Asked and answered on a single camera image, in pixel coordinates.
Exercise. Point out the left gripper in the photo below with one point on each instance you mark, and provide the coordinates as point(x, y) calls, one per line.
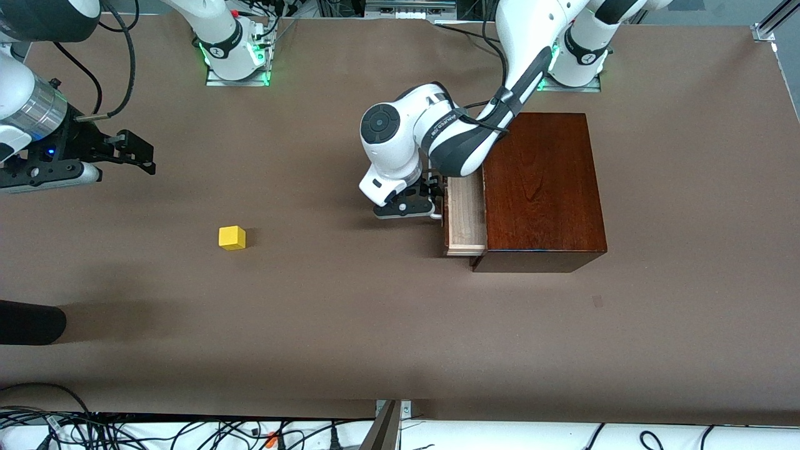
point(431, 186)

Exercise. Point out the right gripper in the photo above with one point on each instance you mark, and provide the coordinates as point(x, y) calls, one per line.
point(82, 141)

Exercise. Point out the yellow wooden block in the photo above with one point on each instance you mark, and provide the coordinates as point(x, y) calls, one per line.
point(231, 239)

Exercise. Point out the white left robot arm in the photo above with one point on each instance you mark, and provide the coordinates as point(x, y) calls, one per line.
point(462, 137)

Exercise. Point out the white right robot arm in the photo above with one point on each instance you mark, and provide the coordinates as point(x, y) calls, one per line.
point(225, 44)

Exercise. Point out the dark brown wooden cabinet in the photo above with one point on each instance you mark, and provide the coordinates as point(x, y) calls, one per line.
point(544, 200)

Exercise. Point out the brown table cover sheet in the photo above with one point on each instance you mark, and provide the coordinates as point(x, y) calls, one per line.
point(312, 325)

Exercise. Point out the black cylindrical object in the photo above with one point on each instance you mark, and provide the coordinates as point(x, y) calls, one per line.
point(31, 322)

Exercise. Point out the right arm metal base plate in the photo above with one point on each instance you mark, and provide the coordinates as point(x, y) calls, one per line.
point(231, 82)

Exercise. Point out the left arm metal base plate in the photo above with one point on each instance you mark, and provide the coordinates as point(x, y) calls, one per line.
point(575, 89)

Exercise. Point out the grey metal bracket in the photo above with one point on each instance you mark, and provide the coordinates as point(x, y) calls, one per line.
point(382, 431)

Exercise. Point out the aluminium frame profile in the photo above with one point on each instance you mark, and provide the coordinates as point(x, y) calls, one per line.
point(767, 28)

